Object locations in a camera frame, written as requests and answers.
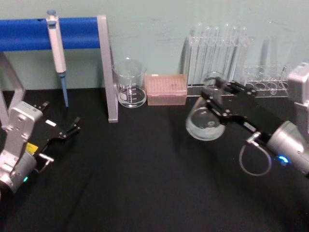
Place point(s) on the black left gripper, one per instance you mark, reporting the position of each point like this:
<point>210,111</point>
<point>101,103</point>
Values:
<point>51,131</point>

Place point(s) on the clear glass conical flask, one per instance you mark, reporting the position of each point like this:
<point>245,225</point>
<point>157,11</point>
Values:
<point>205,125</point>

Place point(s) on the clear tall test tube rack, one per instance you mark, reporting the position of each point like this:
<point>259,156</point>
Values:
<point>193,67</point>

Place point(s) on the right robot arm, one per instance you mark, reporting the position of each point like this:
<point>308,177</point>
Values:
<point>288,142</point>

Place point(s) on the blue bar pipette stand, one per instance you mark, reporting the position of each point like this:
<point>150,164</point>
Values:
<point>26,33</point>

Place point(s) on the white pipette with blue tip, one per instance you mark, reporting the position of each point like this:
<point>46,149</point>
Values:
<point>56,48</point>

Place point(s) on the black table cloth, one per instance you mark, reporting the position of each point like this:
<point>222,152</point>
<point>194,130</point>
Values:
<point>144,174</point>

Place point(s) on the clear glass test tube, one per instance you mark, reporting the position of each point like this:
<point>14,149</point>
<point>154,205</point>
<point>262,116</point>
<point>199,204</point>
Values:
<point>243,46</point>
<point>226,46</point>
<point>234,48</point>
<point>207,46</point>
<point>215,46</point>
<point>199,43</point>

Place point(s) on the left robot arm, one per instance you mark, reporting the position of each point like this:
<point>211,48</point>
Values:
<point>19,125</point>

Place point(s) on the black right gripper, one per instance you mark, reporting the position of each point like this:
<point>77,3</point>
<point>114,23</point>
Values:
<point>263,116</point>

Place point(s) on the pink pipette tip box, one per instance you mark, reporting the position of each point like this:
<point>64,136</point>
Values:
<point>166,89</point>

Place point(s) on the clear glass beaker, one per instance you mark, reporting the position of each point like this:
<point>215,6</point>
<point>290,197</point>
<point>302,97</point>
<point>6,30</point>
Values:
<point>131,94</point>

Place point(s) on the clear low tube rack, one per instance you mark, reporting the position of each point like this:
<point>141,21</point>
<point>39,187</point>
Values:
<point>264,84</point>

